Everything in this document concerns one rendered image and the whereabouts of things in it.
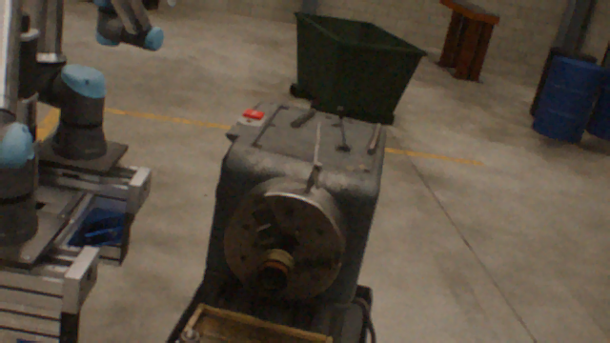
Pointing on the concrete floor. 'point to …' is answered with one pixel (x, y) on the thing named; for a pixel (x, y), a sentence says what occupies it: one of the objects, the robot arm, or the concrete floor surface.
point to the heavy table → (469, 30)
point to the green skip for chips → (352, 67)
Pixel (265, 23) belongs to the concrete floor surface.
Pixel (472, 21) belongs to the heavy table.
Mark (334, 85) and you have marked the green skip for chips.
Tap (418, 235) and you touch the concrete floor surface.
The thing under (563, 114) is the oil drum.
